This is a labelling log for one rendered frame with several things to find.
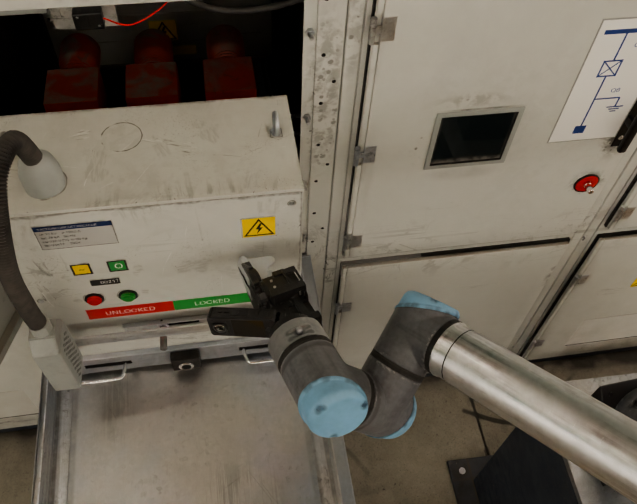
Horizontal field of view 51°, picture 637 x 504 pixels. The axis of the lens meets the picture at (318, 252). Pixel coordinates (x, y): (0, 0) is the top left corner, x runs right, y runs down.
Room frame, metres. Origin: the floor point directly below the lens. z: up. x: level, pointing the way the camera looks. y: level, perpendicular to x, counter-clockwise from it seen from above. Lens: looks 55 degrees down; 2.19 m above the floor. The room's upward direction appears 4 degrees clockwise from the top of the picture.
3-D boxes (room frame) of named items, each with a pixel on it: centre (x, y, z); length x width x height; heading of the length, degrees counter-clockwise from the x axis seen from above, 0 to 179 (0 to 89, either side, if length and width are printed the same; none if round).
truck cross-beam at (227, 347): (0.65, 0.27, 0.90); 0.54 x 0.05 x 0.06; 102
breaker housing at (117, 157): (0.88, 0.32, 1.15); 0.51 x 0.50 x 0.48; 12
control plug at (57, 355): (0.52, 0.46, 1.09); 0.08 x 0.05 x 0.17; 12
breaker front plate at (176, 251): (0.63, 0.27, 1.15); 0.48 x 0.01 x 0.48; 102
